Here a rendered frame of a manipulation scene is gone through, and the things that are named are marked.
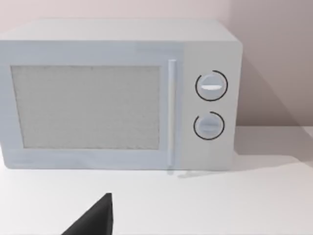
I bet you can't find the small pale microwave knob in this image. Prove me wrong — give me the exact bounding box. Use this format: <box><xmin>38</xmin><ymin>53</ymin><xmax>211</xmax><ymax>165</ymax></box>
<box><xmin>193</xmin><ymin>111</ymin><xmax>225</xmax><ymax>141</ymax></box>

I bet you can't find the pale microwave door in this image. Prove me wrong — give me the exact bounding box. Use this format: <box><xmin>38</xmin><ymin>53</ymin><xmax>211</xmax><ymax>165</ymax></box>
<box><xmin>0</xmin><ymin>40</ymin><xmax>184</xmax><ymax>171</ymax></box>

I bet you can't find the pale microwave door handle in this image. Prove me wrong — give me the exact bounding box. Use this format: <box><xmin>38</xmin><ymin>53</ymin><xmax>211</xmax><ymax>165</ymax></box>
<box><xmin>167</xmin><ymin>59</ymin><xmax>177</xmax><ymax>168</ymax></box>

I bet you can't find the large pale microwave knob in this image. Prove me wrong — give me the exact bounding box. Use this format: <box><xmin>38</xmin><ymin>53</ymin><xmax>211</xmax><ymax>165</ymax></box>
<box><xmin>195</xmin><ymin>70</ymin><xmax>228</xmax><ymax>101</ymax></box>

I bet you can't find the pale microwave oven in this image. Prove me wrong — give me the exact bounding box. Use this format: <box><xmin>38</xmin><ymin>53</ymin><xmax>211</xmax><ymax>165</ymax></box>
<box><xmin>0</xmin><ymin>19</ymin><xmax>244</xmax><ymax>171</ymax></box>

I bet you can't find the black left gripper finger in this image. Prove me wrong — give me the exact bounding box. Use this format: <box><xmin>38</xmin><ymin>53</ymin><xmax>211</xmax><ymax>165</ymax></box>
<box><xmin>61</xmin><ymin>192</ymin><xmax>114</xmax><ymax>235</ymax></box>

